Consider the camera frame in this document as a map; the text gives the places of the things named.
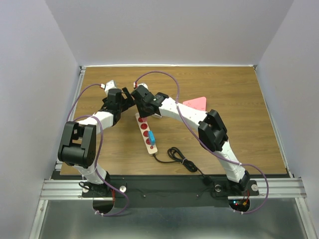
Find white charger block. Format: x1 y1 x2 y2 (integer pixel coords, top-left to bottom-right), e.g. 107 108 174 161
153 114 162 119

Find white red power strip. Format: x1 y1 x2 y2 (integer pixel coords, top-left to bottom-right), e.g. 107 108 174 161
135 113 158 156

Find blue plug adapter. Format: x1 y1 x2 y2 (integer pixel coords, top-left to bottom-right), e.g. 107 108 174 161
148 130 156 145

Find pink triangular power socket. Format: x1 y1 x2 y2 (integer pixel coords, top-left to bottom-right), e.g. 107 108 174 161
182 97 207 111

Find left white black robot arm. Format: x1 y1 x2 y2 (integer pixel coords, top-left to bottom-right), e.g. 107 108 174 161
58 87 135 197

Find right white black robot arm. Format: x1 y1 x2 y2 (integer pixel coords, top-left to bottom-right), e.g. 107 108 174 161
131 84 250 194

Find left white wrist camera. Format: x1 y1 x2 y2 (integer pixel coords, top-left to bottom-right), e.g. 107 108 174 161
100 80 117 95

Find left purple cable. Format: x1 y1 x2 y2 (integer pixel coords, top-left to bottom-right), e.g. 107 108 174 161
67 83 130 217

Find purple cable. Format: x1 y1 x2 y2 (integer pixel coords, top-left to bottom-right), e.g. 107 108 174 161
67 83 130 217
134 71 270 215

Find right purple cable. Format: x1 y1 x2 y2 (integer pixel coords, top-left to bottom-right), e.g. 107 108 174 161
134 71 270 215

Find black power strip cord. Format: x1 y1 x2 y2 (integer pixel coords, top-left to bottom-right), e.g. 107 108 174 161
152 146 212 186

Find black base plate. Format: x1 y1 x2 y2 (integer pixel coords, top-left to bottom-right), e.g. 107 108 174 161
79 175 259 213

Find aluminium frame rails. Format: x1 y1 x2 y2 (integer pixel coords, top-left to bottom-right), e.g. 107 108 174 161
29 66 86 239

